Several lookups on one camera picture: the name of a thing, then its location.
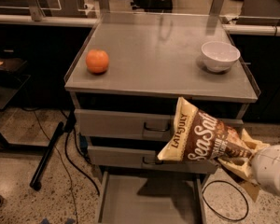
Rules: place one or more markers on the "grey drawer cabinet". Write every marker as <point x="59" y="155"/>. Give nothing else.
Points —
<point x="153" y="60"/>

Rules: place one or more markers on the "white counter rail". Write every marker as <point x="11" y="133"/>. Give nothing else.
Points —
<point x="48" y="21"/>

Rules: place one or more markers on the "grey middle drawer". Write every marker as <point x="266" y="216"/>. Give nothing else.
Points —
<point x="145" y="159"/>

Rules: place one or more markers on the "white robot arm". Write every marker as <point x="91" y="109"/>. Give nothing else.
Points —
<point x="252" y="187"/>

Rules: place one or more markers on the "grey bottom drawer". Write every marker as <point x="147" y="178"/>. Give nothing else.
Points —
<point x="150" y="197"/>

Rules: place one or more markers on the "white bowl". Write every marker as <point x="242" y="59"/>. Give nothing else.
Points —
<point x="219" y="56"/>

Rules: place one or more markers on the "black stand leg bar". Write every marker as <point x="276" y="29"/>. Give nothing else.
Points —
<point x="35" y="182"/>

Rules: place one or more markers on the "brown sea salt chip bag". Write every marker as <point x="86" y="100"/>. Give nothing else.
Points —
<point x="200" y="137"/>

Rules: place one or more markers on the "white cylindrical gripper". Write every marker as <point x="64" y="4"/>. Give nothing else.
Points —
<point x="270" y="168"/>

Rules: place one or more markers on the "grey top drawer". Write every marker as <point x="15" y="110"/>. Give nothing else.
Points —
<point x="125" y="125"/>

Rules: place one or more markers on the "orange fruit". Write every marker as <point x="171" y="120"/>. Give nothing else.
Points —
<point x="97" y="61"/>

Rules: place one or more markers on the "black side table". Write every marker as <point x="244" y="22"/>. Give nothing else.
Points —
<point x="11" y="77"/>

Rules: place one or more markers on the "grey drawer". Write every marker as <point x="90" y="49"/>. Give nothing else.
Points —
<point x="125" y="125"/>
<point x="150" y="197"/>
<point x="145" y="159"/>

